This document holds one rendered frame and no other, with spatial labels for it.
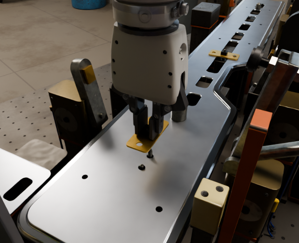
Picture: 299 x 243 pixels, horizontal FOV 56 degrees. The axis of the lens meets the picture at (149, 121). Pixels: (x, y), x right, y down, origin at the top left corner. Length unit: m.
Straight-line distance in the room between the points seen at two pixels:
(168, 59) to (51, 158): 0.30
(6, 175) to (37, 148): 0.09
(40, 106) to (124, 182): 0.82
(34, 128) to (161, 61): 0.81
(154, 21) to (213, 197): 0.21
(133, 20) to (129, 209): 0.25
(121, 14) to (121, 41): 0.04
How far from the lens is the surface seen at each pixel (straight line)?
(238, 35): 1.05
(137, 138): 0.44
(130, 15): 0.32
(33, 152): 0.56
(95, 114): 0.57
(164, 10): 0.32
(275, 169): 0.43
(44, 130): 1.08
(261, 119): 0.25
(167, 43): 0.34
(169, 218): 0.41
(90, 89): 0.55
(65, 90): 0.59
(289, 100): 0.55
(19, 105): 1.25
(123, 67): 0.38
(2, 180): 0.50
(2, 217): 0.18
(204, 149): 0.51
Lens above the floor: 1.34
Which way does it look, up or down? 37 degrees down
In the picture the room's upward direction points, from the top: straight up
